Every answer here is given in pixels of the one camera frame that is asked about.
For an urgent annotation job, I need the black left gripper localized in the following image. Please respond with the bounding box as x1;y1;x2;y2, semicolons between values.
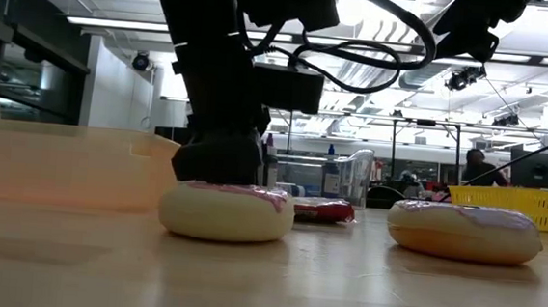
144;0;279;187

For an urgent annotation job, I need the pink frosted toy donut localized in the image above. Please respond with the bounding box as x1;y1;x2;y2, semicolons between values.
156;178;298;248

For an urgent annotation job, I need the red snack packet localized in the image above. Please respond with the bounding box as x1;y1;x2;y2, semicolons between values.
291;195;358;227

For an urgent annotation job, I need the lilac frosted toy donut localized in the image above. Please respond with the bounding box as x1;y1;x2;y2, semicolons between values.
384;196;547;269

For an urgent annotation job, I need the black office chair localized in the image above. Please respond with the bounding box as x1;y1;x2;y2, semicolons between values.
365;183;401;210

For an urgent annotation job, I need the black ceiling spotlight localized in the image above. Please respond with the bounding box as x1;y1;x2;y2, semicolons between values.
130;50;152;73
445;63;488;95
492;113;520;129

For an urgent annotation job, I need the clear plastic bin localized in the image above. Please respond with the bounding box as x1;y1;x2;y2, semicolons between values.
258;140;376;210

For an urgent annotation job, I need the person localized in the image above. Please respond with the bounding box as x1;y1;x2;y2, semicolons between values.
459;147;512;189

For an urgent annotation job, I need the orange translucent plastic bin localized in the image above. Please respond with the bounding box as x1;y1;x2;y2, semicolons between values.
0;118;182;218

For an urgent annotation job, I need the black computer monitor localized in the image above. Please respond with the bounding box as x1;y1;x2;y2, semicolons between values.
507;148;548;191

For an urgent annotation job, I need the long ceiling light strip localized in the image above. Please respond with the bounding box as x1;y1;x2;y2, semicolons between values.
64;15;548;67

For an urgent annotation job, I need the yellow plastic basket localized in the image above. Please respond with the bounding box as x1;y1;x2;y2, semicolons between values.
445;182;548;234

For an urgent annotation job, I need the dark glass partition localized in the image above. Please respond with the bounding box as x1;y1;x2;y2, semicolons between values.
0;27;93;126

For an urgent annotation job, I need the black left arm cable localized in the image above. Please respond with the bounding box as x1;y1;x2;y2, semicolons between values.
230;0;440;100

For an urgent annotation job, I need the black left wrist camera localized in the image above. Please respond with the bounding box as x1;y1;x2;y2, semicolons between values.
250;62;327;116

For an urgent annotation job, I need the black background rig frame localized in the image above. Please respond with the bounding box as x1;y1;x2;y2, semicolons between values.
262;104;466;187

